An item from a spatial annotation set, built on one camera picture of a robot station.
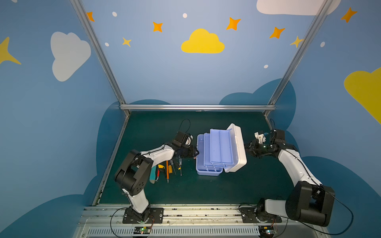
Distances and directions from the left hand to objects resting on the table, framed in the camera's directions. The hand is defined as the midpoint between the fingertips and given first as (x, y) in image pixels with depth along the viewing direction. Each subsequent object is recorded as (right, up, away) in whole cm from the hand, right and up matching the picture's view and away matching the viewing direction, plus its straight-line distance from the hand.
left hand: (198, 153), depth 91 cm
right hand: (+26, +5, -7) cm, 27 cm away
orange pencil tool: (-19, -11, -2) cm, 22 cm away
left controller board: (-28, -34, -20) cm, 48 cm away
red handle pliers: (-25, -11, -2) cm, 27 cm away
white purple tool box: (+11, +3, -6) cm, 13 cm away
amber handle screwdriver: (-17, -11, -2) cm, 20 cm away
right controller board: (+32, -35, -19) cm, 51 cm away
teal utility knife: (-27, -12, -4) cm, 30 cm away
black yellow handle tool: (-23, -8, -1) cm, 25 cm away
